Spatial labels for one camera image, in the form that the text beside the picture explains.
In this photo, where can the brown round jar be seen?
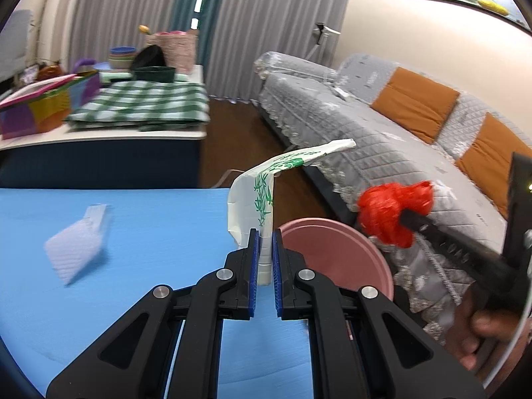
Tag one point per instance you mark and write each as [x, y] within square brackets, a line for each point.
[50, 70]

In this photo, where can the white bamboo print bag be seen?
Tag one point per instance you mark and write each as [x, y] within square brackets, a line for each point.
[257, 199]

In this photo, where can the small red plastic bag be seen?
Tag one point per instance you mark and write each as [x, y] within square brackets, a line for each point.
[386, 212]

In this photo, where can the black bowl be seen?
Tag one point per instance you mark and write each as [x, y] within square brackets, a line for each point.
[147, 56]

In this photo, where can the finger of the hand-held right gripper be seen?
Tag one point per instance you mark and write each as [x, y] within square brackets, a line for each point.
[419, 224]

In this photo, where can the person's right hand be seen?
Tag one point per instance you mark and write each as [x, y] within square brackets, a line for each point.
[490, 324]

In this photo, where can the pink basin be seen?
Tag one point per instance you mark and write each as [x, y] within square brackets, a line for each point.
[332, 253]

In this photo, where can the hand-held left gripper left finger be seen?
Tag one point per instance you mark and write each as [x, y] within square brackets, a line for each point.
[250, 274]

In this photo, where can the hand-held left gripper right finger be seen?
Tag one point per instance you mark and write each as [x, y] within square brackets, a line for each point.
[277, 274]

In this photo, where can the printed wall hanging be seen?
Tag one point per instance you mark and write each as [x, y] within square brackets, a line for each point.
[16, 37]

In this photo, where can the sofa with grey cover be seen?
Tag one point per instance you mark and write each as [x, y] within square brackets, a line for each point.
[353, 133]

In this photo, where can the white foam net sleeve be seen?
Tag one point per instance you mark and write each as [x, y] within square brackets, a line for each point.
[77, 245]

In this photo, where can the purple jug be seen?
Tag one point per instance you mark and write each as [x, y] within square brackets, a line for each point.
[81, 66]

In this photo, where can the green checked cloth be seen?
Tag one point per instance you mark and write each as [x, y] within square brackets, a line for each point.
[141, 104]

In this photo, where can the orange cushion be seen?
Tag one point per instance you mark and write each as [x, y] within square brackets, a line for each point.
[490, 158]
[411, 104]

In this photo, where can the dark green pot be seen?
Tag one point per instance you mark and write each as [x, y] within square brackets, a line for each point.
[153, 74]

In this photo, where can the dark cabinet with white top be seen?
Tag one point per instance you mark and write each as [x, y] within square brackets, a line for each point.
[104, 153]

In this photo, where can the teal curtain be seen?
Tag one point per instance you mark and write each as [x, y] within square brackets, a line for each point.
[195, 0]

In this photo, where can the yellow flower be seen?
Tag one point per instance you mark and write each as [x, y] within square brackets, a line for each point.
[144, 30]

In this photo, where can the stack of blue bowls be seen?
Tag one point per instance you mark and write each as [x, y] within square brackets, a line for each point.
[122, 56]

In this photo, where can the pink woven basket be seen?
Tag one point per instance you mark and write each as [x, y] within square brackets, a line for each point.
[176, 52]

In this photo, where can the colourful box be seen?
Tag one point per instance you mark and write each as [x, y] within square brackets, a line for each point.
[37, 108]

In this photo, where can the grey curtain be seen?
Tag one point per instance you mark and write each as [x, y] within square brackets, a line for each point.
[270, 12]
[124, 8]

